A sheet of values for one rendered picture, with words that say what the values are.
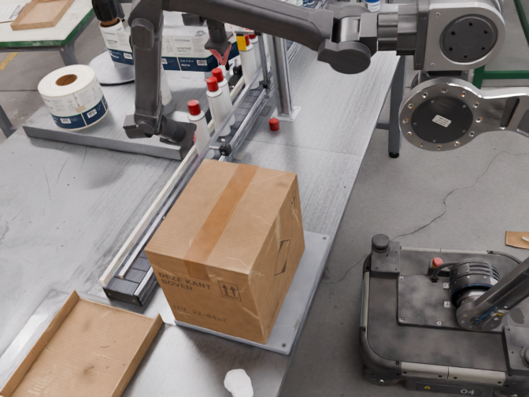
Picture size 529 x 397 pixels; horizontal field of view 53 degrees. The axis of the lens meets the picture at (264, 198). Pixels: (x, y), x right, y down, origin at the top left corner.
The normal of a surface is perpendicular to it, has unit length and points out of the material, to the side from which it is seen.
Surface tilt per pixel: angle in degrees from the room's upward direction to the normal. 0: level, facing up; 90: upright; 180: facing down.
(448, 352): 0
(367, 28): 22
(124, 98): 0
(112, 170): 0
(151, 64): 113
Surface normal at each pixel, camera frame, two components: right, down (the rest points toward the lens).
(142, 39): -0.11, 0.92
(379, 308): -0.13, -0.71
